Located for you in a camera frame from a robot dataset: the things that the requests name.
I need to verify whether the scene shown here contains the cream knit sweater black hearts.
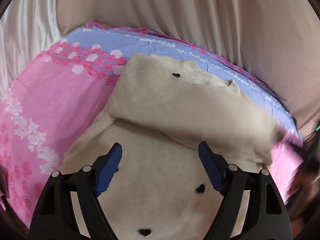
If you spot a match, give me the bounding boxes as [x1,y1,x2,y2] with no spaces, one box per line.
[61,54,285,239]

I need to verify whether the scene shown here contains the pink blue floral bedsheet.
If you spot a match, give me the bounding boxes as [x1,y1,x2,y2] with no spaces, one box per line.
[1,23,302,225]

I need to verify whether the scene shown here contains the beige curtain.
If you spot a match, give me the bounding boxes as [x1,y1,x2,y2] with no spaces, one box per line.
[57,0,319,136]

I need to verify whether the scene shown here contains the white satin curtain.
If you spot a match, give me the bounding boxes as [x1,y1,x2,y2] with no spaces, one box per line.
[1,0,62,96]

